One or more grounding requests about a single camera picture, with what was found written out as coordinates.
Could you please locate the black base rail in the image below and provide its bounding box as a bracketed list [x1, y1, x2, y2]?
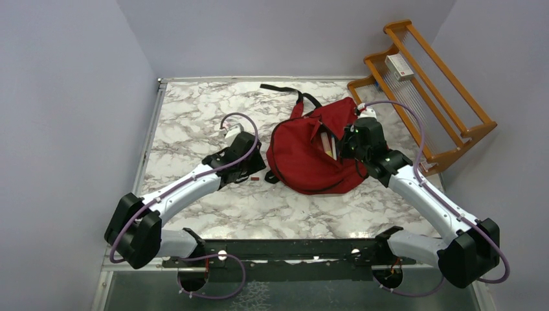
[162, 238, 415, 282]

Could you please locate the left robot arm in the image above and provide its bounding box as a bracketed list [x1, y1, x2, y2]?
[104, 132, 266, 269]

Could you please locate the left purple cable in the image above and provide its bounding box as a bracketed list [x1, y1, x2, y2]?
[109, 112, 260, 301]

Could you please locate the red backpack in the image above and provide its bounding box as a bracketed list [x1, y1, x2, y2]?
[260, 84, 368, 195]

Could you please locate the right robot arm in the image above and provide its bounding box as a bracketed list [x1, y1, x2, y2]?
[340, 104, 510, 288]

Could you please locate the white red small box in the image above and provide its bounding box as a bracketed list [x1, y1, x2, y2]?
[385, 53, 414, 82]

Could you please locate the aluminium table frame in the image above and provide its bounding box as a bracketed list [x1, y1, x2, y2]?
[104, 91, 501, 297]

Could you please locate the pink yellow highlighter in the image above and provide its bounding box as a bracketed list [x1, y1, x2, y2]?
[320, 132, 333, 157]

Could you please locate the wooden rack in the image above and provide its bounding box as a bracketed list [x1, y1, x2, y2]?
[347, 19, 497, 175]

